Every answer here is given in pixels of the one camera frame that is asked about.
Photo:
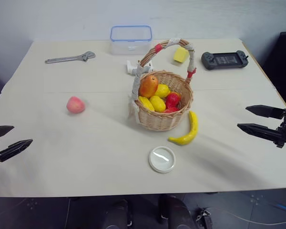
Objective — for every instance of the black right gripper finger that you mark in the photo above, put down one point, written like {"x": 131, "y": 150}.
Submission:
{"x": 259, "y": 132}
{"x": 267, "y": 111}

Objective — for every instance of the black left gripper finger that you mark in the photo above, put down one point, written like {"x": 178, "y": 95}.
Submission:
{"x": 1, "y": 131}
{"x": 14, "y": 149}

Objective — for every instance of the red fruit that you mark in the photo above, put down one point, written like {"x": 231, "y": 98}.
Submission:
{"x": 172, "y": 99}
{"x": 171, "y": 110}

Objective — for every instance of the ribbed yellow star fruit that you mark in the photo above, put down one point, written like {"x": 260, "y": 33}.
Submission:
{"x": 146, "y": 102}

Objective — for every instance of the black handheld game controller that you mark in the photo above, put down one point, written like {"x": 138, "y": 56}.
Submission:
{"x": 225, "y": 59}

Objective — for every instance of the yellow banana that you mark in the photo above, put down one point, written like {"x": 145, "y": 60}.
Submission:
{"x": 193, "y": 126}

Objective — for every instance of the white table cloth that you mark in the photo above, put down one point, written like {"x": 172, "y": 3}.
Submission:
{"x": 85, "y": 148}

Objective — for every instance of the pink peach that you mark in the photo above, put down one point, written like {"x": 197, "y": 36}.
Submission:
{"x": 75, "y": 105}

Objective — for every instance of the silver adjustable wrench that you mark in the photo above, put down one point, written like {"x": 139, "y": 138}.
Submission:
{"x": 62, "y": 59}

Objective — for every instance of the round white lid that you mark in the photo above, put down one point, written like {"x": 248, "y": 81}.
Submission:
{"x": 162, "y": 159}

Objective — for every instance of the black device on floor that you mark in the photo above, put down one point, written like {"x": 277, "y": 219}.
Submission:
{"x": 206, "y": 219}

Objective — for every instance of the yellow sponge block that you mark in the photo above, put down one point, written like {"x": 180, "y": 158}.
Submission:
{"x": 180, "y": 55}

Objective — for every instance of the yellow lemon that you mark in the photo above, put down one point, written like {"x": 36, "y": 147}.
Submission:
{"x": 158, "y": 103}
{"x": 162, "y": 90}

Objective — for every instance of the red and orange mango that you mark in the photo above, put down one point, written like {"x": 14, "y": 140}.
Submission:
{"x": 147, "y": 87}

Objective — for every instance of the small white plastic device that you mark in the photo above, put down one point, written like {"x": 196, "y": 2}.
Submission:
{"x": 129, "y": 68}

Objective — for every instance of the clear container with blue rim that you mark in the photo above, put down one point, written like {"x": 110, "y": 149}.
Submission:
{"x": 131, "y": 45}

